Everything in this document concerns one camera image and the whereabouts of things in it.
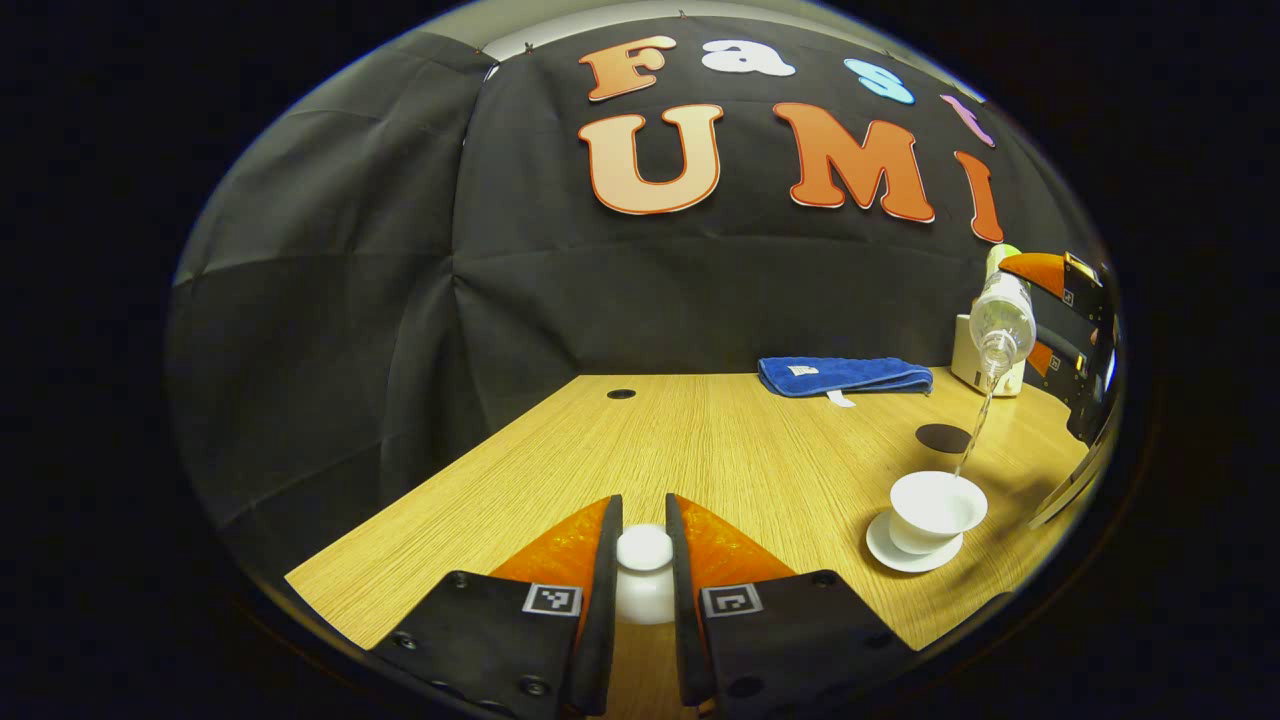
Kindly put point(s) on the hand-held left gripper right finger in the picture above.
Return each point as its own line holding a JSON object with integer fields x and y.
{"x": 682, "y": 610}

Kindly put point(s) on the green label water bottle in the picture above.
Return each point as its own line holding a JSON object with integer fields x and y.
{"x": 1003, "y": 310}

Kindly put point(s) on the white teacup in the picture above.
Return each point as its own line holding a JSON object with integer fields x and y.
{"x": 930, "y": 510}

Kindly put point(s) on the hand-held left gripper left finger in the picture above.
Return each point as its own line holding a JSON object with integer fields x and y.
{"x": 605, "y": 600}

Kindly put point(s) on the dark round coaster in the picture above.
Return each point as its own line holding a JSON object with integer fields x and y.
{"x": 940, "y": 438}

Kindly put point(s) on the white toaster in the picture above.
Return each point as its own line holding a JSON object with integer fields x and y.
{"x": 965, "y": 365}

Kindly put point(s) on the white teacup lid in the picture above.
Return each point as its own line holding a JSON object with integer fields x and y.
{"x": 645, "y": 565}

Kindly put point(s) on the white saucer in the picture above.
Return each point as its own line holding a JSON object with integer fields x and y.
{"x": 885, "y": 550}

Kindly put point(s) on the blue folded towel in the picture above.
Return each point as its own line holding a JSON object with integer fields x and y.
{"x": 850, "y": 375}

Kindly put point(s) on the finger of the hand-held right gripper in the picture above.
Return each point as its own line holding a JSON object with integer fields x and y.
{"x": 1065, "y": 375}
{"x": 1045, "y": 268}

